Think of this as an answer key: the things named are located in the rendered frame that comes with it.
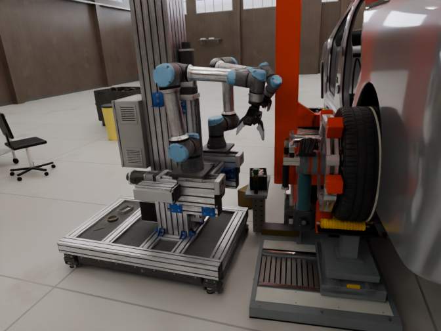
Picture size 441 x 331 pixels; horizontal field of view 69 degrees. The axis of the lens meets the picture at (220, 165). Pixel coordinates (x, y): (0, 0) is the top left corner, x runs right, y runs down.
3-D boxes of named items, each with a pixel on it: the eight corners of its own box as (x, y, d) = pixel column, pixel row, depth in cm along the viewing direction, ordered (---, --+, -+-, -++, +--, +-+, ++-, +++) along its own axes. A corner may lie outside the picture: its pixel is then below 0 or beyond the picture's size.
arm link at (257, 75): (252, 67, 161) (268, 69, 159) (249, 89, 166) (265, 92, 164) (248, 69, 154) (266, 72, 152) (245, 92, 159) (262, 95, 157)
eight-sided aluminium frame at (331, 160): (334, 226, 175) (342, 129, 156) (321, 226, 176) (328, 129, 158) (325, 186, 225) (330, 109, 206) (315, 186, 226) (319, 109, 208)
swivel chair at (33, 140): (31, 165, 486) (16, 106, 456) (64, 167, 473) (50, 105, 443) (-1, 180, 433) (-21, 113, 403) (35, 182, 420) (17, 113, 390)
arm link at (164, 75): (197, 155, 191) (181, 60, 175) (187, 164, 178) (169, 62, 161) (179, 156, 195) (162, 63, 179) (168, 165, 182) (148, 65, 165)
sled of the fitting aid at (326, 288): (384, 303, 187) (387, 289, 183) (320, 296, 194) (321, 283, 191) (366, 253, 233) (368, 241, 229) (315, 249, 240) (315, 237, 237)
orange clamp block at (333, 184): (340, 186, 167) (342, 194, 158) (324, 186, 168) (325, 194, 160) (341, 174, 164) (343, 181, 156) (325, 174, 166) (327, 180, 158)
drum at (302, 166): (333, 178, 186) (335, 155, 182) (295, 177, 191) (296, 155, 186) (330, 170, 199) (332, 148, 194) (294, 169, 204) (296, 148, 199)
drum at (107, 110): (120, 141, 601) (115, 106, 579) (102, 140, 613) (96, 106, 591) (132, 135, 638) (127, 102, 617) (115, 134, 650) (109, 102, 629)
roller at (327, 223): (369, 233, 185) (371, 224, 183) (316, 229, 191) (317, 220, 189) (367, 228, 190) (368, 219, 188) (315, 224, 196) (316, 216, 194)
